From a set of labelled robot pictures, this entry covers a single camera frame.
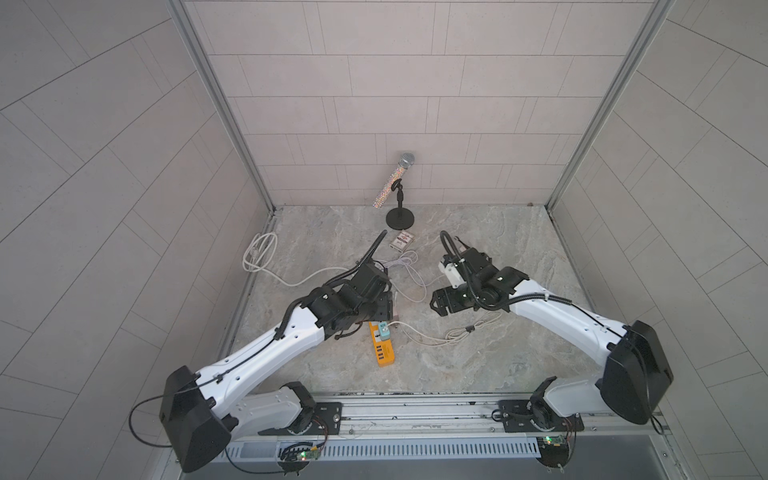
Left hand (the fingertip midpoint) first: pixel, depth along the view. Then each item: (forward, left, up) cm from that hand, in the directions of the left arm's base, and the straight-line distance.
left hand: (390, 303), depth 76 cm
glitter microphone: (+43, -4, +13) cm, 45 cm away
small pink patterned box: (+30, -4, -12) cm, 33 cm away
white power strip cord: (+27, +47, -15) cm, 56 cm away
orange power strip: (-8, +1, -11) cm, 13 cm away
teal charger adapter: (-5, +1, -7) cm, 8 cm away
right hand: (+3, -14, -4) cm, 15 cm away
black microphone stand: (+41, -3, -12) cm, 43 cm away
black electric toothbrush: (+30, -25, -12) cm, 41 cm away
